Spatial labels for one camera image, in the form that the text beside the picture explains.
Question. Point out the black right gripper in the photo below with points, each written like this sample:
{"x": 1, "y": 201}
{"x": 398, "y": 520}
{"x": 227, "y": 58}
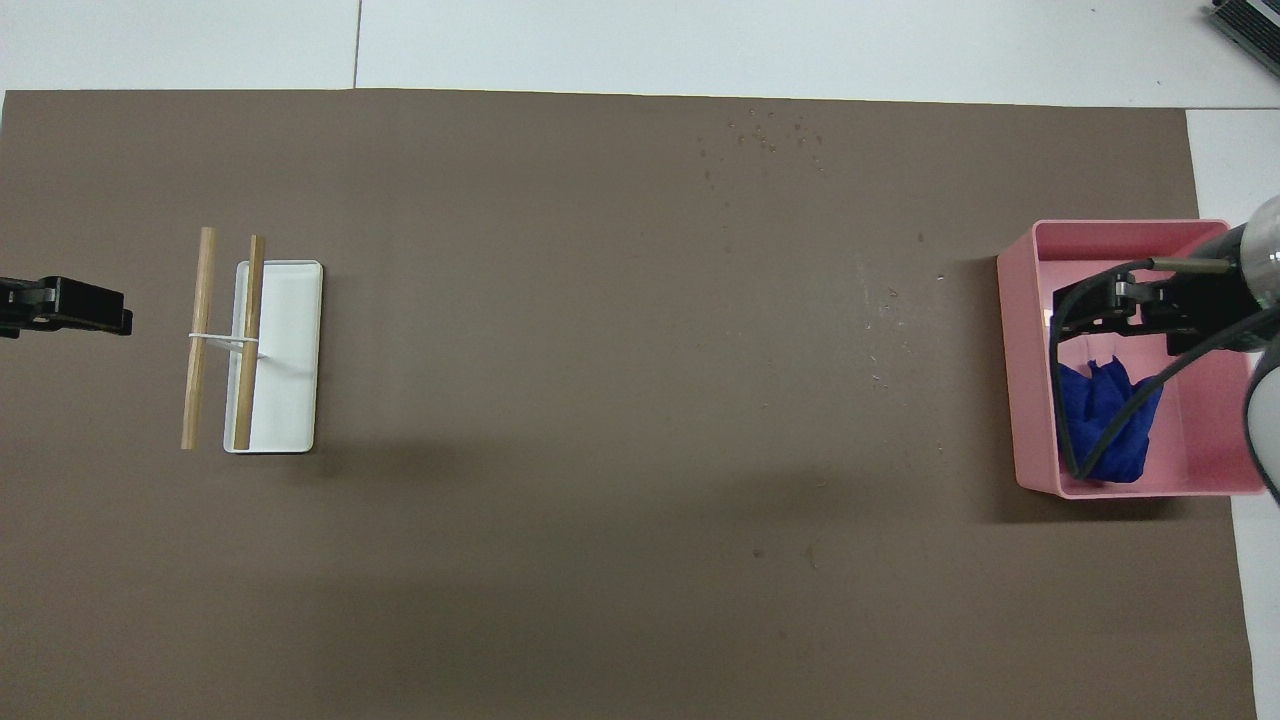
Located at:
{"x": 1225, "y": 305}

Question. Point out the blue towel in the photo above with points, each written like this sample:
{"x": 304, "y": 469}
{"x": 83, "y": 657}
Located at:
{"x": 1092, "y": 410}

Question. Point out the white towel rack wooden bars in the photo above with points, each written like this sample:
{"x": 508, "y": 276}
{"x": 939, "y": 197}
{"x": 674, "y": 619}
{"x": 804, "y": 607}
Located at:
{"x": 295, "y": 350}

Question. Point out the pink plastic bin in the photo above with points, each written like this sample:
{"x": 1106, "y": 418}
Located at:
{"x": 1210, "y": 430}

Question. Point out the grey ribbed device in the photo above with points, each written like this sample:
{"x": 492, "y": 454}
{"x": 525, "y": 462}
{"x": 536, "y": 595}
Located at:
{"x": 1255, "y": 25}

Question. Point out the brown table mat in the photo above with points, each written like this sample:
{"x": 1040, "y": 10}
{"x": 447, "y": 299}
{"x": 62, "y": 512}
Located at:
{"x": 600, "y": 400}

